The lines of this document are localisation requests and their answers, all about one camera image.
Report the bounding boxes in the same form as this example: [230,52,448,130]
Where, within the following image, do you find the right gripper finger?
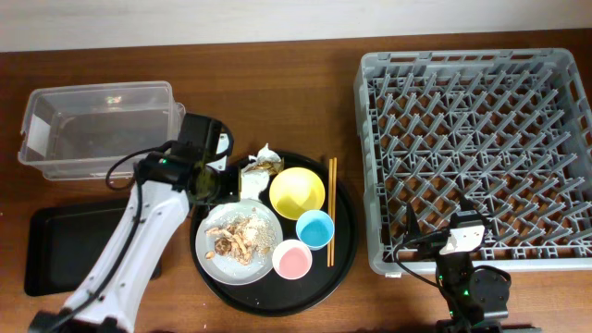
[459,194,476,213]
[405,203,421,239]

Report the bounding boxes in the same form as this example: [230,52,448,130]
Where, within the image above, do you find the white tissue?
[240,144,281,201]

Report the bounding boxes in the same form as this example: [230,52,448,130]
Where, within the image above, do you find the gold coffee sachet wrapper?
[242,158,284,176]

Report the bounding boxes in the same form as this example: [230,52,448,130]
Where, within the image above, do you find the pink cup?
[272,240,313,280]

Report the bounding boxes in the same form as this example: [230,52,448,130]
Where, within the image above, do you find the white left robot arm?
[28,114,241,332]

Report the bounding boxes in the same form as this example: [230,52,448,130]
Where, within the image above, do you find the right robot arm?
[393,197,541,333]

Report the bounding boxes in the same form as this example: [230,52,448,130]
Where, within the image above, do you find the grey dishwasher rack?
[353,48,591,278]

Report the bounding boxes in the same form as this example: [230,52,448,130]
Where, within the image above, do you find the clear plastic waste bin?
[18,81,186,180]

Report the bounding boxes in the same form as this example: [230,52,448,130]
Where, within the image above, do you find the right wooden chopstick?
[328,157,338,267]

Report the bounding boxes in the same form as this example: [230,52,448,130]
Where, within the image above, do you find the wooden chopstick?
[328,157,338,267]
[327,158,334,267]

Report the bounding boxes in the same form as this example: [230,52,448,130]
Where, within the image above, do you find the blue cup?
[296,210,335,251]

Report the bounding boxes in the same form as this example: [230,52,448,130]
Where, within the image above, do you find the food scraps on plate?
[204,214,277,265]

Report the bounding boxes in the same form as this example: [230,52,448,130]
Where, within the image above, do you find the grey plate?
[194,200,283,286]

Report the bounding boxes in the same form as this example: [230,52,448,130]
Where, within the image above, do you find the yellow bowl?
[269,167,326,220]

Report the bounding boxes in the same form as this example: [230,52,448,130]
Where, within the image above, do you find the left wooden chopstick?
[327,158,334,267]

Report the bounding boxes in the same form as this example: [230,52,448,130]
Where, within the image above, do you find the round black serving tray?
[190,182,359,316]

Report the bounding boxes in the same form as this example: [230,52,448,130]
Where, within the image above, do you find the black rectangular tray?
[23,197,163,298]

